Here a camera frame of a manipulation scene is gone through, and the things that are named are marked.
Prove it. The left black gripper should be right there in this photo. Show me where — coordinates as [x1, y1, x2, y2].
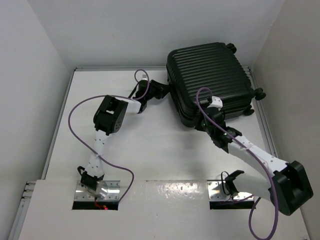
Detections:
[145, 79, 173, 102]

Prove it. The black hard-shell suitcase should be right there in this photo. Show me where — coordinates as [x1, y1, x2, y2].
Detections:
[166, 42, 266, 128]

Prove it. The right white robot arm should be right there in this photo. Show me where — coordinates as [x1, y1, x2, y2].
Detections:
[195, 106, 314, 216]

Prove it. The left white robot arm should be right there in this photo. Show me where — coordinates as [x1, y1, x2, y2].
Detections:
[77, 80, 170, 196]

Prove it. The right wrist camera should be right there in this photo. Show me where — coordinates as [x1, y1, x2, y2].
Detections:
[208, 96, 223, 110]

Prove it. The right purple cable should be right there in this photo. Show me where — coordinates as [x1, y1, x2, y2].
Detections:
[196, 87, 280, 240]

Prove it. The purple cable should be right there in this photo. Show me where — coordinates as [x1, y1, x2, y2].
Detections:
[196, 87, 280, 240]
[68, 69, 151, 203]

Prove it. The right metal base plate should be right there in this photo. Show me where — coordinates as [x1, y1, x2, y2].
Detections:
[207, 180, 256, 202]

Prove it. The metal base plate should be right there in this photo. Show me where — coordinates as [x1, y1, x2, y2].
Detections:
[207, 180, 256, 202]
[74, 180, 121, 202]

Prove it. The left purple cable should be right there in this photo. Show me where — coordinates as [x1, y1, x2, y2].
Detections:
[68, 69, 151, 203]

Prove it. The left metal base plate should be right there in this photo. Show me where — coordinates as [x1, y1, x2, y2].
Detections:
[74, 180, 121, 202]

